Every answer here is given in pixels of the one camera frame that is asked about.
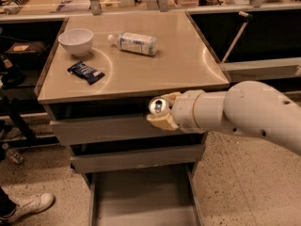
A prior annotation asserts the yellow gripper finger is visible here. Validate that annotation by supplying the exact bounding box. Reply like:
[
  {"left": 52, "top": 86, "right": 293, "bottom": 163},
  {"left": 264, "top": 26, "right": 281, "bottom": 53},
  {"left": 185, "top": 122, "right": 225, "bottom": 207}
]
[
  {"left": 147, "top": 112, "right": 179, "bottom": 131},
  {"left": 163, "top": 91, "right": 182, "bottom": 106}
]

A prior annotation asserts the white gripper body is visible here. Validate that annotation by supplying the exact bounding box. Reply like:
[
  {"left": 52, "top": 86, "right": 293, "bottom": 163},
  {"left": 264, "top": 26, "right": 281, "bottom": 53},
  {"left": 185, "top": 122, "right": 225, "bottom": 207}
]
[{"left": 171, "top": 90, "right": 205, "bottom": 134}]

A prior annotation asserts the silver redbull can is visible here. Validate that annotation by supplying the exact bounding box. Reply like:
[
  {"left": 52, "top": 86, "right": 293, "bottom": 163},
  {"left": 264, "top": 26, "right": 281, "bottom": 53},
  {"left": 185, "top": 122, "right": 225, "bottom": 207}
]
[{"left": 149, "top": 97, "right": 170, "bottom": 117}]

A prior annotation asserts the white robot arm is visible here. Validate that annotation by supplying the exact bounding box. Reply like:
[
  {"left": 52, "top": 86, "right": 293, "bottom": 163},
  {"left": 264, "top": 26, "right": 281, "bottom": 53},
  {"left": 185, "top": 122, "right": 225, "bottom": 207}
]
[{"left": 147, "top": 81, "right": 301, "bottom": 155}]

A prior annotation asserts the middle grey drawer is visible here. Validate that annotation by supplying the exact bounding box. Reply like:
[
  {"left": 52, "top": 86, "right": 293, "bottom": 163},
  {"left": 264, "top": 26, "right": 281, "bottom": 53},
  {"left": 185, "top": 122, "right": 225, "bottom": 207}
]
[{"left": 71, "top": 144, "right": 205, "bottom": 173}]

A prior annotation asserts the grey drawer cabinet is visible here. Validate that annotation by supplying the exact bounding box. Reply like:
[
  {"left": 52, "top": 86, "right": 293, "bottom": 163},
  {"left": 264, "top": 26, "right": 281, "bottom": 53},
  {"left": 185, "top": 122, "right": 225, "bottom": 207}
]
[{"left": 34, "top": 10, "right": 232, "bottom": 226}]

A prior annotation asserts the bottom grey open drawer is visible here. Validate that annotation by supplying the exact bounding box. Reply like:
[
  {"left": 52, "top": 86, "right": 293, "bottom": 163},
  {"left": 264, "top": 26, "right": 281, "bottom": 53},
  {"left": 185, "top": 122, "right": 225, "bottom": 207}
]
[{"left": 88, "top": 165, "right": 203, "bottom": 226}]

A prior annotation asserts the top grey drawer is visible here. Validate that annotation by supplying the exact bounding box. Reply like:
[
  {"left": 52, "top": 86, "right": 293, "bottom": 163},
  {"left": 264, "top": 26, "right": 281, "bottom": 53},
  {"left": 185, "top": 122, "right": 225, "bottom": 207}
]
[{"left": 49, "top": 107, "right": 219, "bottom": 146}]

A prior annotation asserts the clear plastic water bottle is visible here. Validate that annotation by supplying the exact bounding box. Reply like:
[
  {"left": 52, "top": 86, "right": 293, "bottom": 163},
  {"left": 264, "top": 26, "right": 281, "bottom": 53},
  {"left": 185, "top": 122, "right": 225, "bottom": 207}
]
[{"left": 107, "top": 32, "right": 158, "bottom": 56}]

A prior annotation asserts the dark blue snack packet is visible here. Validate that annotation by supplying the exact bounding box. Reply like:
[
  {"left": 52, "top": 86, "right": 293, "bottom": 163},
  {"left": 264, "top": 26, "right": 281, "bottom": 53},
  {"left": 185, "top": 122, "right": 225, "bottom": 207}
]
[{"left": 67, "top": 61, "right": 105, "bottom": 85}]

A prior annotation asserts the white ceramic bowl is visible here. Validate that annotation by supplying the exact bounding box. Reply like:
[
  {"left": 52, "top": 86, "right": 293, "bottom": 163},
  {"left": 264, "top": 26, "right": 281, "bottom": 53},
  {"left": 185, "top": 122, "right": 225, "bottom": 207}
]
[{"left": 58, "top": 28, "right": 94, "bottom": 57}]

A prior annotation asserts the black bag on shelf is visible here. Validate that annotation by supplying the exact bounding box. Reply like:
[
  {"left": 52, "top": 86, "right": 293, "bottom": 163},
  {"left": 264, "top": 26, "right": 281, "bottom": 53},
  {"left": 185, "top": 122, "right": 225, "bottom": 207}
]
[{"left": 4, "top": 41, "right": 48, "bottom": 70}]

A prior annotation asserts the black stand leg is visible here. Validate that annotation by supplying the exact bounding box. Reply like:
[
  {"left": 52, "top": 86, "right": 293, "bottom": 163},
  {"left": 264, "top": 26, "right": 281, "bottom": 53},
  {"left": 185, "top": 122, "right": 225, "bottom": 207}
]
[{"left": 0, "top": 97, "right": 36, "bottom": 140}]

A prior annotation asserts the small bottle on floor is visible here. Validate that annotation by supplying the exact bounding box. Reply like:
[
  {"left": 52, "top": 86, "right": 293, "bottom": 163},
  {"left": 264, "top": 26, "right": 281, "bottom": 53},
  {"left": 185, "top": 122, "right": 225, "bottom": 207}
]
[{"left": 2, "top": 143, "right": 24, "bottom": 165}]

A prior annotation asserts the white sneaker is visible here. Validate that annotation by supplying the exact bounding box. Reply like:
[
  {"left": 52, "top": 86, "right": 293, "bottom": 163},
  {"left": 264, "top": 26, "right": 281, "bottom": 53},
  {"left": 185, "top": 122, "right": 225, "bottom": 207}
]
[{"left": 0, "top": 193, "right": 55, "bottom": 226}]

